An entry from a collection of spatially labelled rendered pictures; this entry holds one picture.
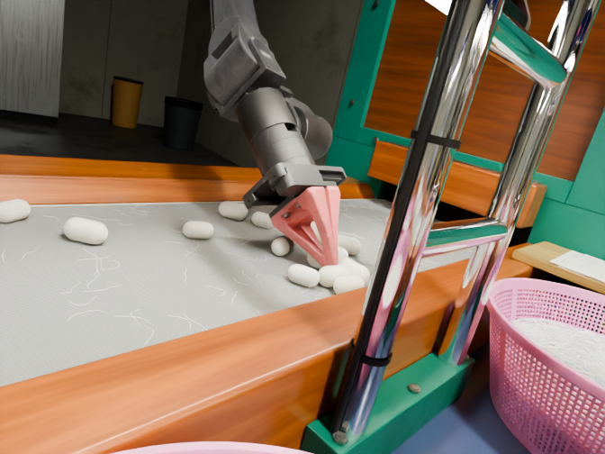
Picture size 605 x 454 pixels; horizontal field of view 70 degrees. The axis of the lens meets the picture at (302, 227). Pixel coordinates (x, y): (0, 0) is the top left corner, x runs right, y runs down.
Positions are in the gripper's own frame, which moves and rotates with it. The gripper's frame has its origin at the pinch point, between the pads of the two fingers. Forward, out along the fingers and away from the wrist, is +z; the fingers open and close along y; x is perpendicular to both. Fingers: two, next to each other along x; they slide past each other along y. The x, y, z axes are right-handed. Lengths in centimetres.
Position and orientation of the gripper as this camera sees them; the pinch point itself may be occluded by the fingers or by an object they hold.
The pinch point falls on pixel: (329, 259)
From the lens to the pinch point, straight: 43.1
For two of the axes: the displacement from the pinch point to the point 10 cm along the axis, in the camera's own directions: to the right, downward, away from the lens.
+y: 6.8, -0.6, 7.3
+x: -6.3, 4.8, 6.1
